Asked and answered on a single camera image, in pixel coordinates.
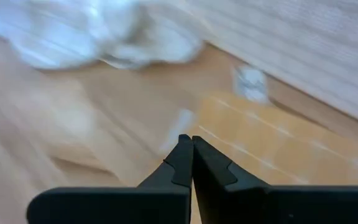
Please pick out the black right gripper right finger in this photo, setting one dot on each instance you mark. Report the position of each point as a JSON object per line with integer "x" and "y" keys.
{"x": 219, "y": 171}

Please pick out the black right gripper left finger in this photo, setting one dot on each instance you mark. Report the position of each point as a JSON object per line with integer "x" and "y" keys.
{"x": 176, "y": 168}

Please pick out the yellow checked towel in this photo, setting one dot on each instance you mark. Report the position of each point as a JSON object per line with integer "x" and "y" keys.
{"x": 275, "y": 146}

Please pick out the white pink-striped towel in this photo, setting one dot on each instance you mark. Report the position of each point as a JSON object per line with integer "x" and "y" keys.
{"x": 251, "y": 84}

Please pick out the white perforated plastic basket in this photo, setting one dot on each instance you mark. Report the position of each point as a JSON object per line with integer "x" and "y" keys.
{"x": 306, "y": 46}

